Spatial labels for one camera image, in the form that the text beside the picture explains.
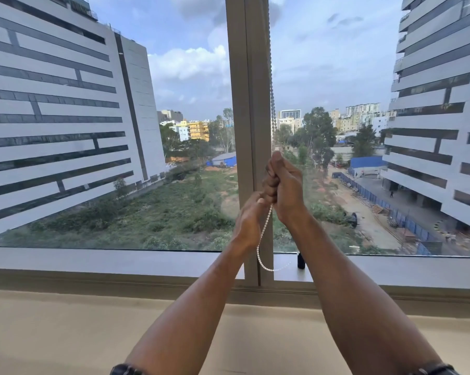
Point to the person's right hand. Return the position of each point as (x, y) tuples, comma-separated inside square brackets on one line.
[(289, 191)]

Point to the person's left hand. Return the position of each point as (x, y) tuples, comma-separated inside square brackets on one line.
[(246, 222)]

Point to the person's left fingers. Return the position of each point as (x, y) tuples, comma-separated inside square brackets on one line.
[(259, 198)]

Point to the person's right thumb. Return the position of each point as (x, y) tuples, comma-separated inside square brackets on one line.
[(277, 158)]

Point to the person's left forearm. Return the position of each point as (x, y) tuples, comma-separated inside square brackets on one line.
[(196, 312)]

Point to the person's right forearm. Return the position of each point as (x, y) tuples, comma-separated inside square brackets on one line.
[(352, 300)]

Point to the blue roofed shed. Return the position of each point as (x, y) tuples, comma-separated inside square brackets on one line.
[(224, 158)]

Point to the yellow apartment building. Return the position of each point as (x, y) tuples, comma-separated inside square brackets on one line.
[(198, 131)]

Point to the blue site fence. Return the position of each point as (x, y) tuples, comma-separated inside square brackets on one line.
[(391, 214)]

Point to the white striped office building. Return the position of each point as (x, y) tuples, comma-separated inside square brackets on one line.
[(59, 121), (438, 124)]

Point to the black wristband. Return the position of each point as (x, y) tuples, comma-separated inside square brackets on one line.
[(438, 369), (127, 370)]

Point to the beige window sill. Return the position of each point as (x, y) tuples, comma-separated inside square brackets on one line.
[(63, 331)]

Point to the grey window frame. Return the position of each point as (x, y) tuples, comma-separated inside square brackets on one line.
[(246, 113)]

